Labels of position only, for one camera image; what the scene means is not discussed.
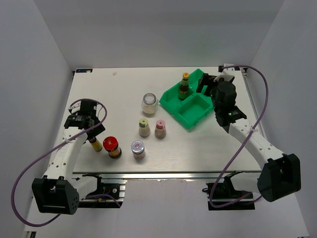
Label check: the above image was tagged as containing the small yellow label bottle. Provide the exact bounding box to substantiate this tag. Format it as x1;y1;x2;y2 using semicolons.
89;137;102;152

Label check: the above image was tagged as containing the green label sauce bottle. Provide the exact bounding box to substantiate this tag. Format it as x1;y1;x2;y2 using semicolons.
178;72;190;100

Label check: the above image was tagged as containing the red lid sauce jar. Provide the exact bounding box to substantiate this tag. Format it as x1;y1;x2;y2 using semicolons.
103;136;122;159

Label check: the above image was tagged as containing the silver lid spice jar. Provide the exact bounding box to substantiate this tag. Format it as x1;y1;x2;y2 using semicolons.
131;141;146;160

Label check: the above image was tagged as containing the yellow cap spice shaker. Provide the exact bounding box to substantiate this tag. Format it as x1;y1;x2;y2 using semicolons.
138;118;151;137

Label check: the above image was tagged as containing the clear glass jar white powder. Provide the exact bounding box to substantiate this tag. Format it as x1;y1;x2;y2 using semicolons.
141;93;159;116

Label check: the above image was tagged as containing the pink cap spice shaker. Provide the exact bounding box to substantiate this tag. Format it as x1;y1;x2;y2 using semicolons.
155;119;166;139

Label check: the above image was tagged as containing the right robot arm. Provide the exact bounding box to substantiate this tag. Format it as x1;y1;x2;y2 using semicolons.
196;65;301;206

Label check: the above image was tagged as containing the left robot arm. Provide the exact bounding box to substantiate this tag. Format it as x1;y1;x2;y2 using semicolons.
32;99;105;215

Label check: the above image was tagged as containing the green four-compartment plastic tray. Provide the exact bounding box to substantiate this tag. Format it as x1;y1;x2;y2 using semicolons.
159;68;213;130

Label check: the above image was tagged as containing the blue label sticker left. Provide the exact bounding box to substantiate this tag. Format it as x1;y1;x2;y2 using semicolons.
75;68;93;73

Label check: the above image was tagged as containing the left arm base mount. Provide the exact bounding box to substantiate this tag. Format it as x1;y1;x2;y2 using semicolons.
73;174;126;209

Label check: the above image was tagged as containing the aluminium table front rail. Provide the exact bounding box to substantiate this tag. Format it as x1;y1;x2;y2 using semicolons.
71;171;263;181

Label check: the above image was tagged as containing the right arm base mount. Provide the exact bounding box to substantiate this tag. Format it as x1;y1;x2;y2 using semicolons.
202;171;255;211

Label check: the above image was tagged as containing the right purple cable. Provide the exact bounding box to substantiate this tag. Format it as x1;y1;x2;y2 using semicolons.
209;64;269;208

